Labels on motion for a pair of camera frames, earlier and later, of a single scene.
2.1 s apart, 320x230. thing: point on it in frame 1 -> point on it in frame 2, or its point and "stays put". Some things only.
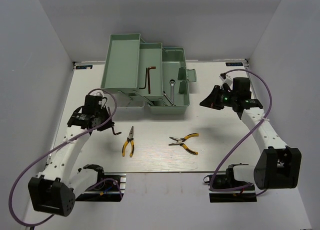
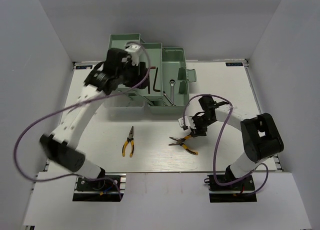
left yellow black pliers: [130, 139] stays put
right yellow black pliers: [181, 140] stays put
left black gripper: [110, 124] -> [142, 70]
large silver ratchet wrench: [172, 82] stays put
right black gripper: [211, 100] -> [198, 132]
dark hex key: [114, 132] -> [158, 90]
